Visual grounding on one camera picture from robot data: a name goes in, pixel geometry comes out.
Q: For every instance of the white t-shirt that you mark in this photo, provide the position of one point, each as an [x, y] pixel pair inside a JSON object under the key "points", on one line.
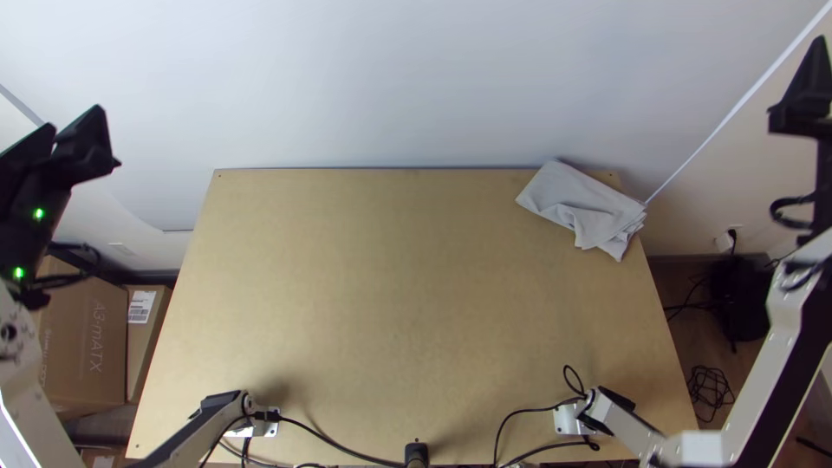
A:
{"points": [[585, 205]]}

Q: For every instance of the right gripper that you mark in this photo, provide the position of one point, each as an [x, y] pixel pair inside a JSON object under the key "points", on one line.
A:
{"points": [[824, 166]]}

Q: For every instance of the white wall socket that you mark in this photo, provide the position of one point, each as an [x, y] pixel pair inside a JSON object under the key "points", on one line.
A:
{"points": [[725, 242]]}

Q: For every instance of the large brown cardboard box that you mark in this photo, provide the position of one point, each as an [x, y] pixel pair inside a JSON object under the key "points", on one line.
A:
{"points": [[81, 338]]}

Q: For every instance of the cardboard box with white label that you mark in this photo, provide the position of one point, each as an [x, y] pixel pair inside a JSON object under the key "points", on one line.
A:
{"points": [[146, 354]]}

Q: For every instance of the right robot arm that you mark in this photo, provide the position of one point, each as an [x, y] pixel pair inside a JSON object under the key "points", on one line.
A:
{"points": [[786, 338]]}

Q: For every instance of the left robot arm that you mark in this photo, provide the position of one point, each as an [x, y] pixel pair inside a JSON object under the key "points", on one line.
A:
{"points": [[19, 390]]}

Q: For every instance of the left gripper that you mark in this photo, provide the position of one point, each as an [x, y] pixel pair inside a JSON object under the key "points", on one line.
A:
{"points": [[39, 192]]}

